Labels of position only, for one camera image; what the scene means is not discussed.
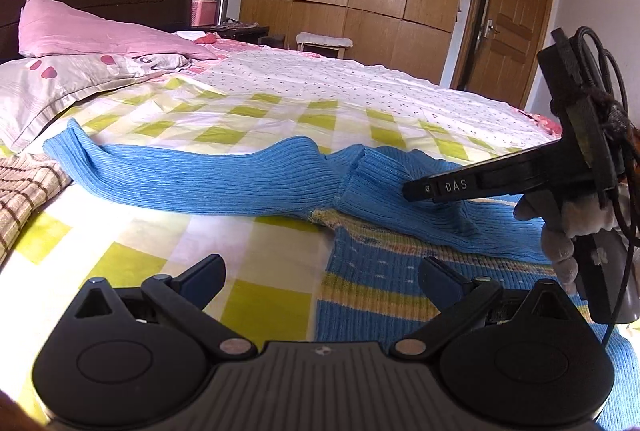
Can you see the blue knit sweater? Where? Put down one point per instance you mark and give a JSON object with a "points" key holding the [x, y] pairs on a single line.
{"points": [[210, 181]]}

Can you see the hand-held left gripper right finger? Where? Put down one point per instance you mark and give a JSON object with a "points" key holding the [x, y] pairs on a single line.
{"points": [[439, 277]]}

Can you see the steel thermos bottle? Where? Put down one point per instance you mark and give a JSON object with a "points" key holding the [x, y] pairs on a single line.
{"points": [[222, 8]]}

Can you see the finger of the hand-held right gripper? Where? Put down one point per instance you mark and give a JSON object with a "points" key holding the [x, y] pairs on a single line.
{"points": [[500, 178]]}

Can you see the dark nightstand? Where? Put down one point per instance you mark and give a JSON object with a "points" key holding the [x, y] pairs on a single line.
{"points": [[245, 32]]}

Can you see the brown checked cloth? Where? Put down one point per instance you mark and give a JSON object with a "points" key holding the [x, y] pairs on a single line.
{"points": [[25, 191]]}

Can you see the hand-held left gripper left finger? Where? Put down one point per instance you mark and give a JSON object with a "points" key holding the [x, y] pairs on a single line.
{"points": [[207, 275]]}

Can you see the small cushioned stool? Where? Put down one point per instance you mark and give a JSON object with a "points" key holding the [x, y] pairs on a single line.
{"points": [[322, 41]]}

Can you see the pink tissue box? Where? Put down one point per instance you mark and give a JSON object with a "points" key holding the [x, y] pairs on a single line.
{"points": [[204, 13]]}

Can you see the person's right hand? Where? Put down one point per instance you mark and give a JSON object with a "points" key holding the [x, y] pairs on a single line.
{"points": [[557, 248]]}

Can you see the white floral quilt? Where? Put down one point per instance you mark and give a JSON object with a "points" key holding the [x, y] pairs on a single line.
{"points": [[350, 81]]}

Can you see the wooden door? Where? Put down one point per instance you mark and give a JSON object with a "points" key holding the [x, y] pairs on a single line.
{"points": [[515, 11]]}

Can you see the grey pillow with pink print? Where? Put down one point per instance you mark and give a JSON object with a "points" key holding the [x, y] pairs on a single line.
{"points": [[50, 86]]}

